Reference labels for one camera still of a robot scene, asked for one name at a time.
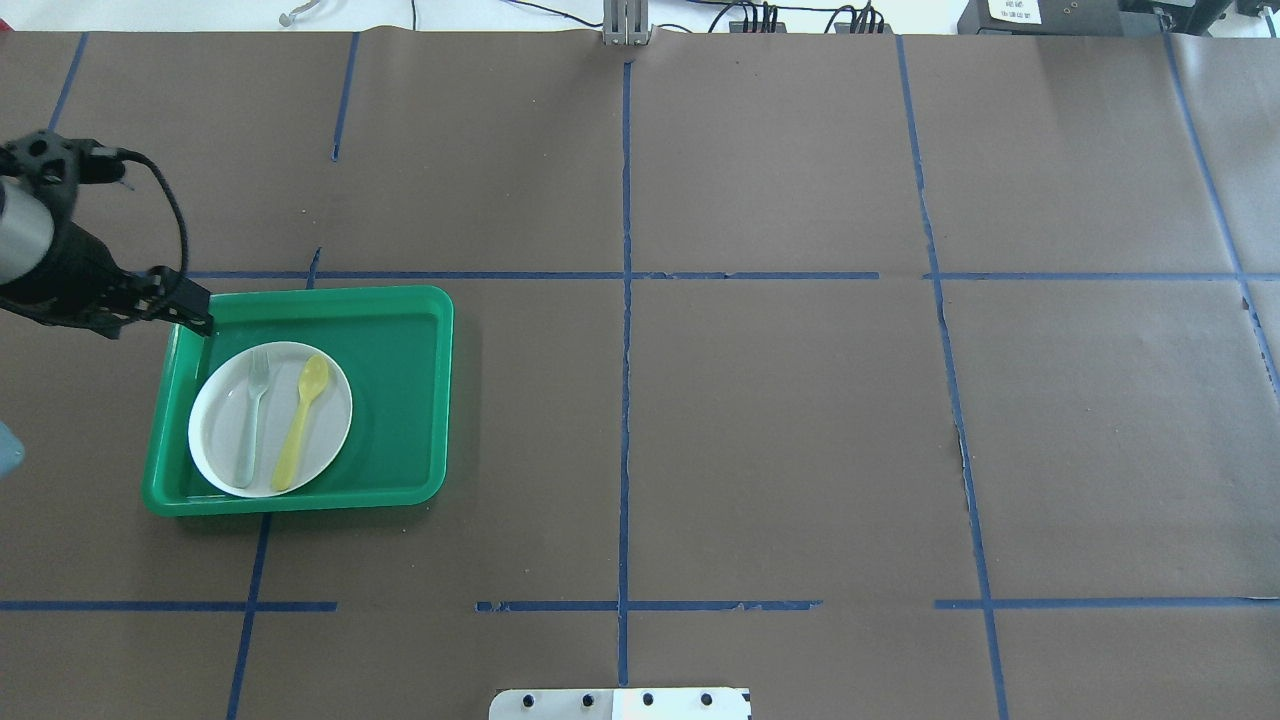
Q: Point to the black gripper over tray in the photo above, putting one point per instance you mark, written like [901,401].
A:
[68,272]

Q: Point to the yellow plastic spoon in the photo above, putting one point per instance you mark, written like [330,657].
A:
[314,379]

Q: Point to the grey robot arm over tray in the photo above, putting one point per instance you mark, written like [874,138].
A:
[56,273]

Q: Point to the pale green plastic fork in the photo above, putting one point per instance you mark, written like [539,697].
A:
[258,384]

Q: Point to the white round plate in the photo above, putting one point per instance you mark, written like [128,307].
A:
[214,432]

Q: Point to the green plastic tray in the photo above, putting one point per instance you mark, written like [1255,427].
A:
[395,346]

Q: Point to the black box with label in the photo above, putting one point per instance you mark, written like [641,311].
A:
[1055,18]

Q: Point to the aluminium frame post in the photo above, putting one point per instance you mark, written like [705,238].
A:
[626,23]

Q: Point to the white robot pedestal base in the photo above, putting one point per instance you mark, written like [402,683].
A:
[623,703]

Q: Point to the left black cable connector block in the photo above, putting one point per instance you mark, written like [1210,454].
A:
[757,19]

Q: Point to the black cable connector block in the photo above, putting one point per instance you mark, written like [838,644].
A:
[757,19]
[858,20]

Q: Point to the right black cable connector block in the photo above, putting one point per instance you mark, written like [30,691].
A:
[858,20]

